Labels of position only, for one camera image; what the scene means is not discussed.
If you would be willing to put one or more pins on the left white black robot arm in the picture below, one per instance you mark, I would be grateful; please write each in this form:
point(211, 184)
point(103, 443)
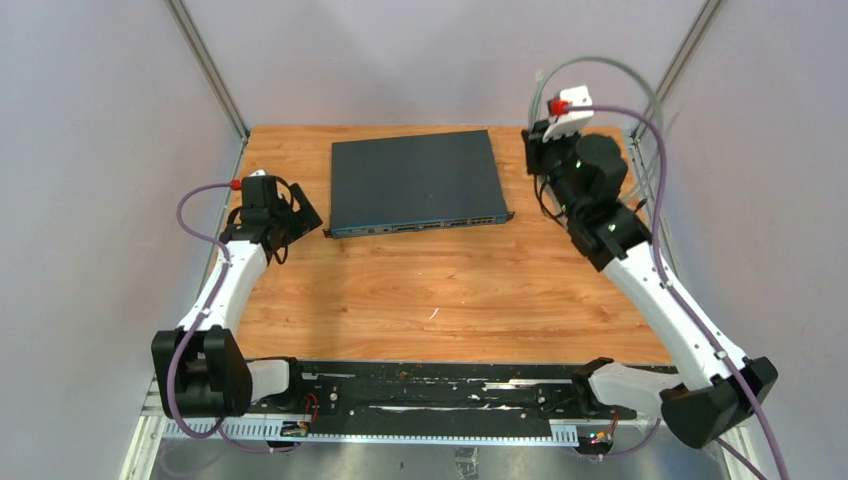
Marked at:
point(200, 369)

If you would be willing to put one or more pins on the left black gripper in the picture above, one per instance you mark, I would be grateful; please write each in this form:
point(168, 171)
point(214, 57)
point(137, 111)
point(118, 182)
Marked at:
point(303, 220)

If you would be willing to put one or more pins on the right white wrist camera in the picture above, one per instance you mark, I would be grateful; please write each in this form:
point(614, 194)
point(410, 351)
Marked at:
point(568, 112)

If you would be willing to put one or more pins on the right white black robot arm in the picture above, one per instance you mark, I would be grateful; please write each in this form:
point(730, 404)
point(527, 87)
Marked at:
point(706, 396)

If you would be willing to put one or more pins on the left aluminium corner post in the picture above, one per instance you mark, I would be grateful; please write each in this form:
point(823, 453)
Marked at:
point(194, 41)

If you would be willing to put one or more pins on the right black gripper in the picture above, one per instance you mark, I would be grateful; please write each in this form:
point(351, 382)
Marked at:
point(536, 147)

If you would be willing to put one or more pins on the aluminium corner post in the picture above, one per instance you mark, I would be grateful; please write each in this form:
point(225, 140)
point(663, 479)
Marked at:
point(194, 41)
point(697, 31)

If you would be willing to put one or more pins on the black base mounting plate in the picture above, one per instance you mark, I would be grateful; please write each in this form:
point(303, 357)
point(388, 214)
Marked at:
point(419, 403)

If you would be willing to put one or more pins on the right aluminium corner post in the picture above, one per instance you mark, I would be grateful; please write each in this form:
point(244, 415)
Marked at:
point(697, 31)

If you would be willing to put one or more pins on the aluminium front frame rail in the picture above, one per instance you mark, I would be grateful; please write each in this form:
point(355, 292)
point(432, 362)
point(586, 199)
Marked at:
point(616, 449)

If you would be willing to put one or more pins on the dark blue network switch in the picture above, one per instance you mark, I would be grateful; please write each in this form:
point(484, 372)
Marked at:
point(414, 183)

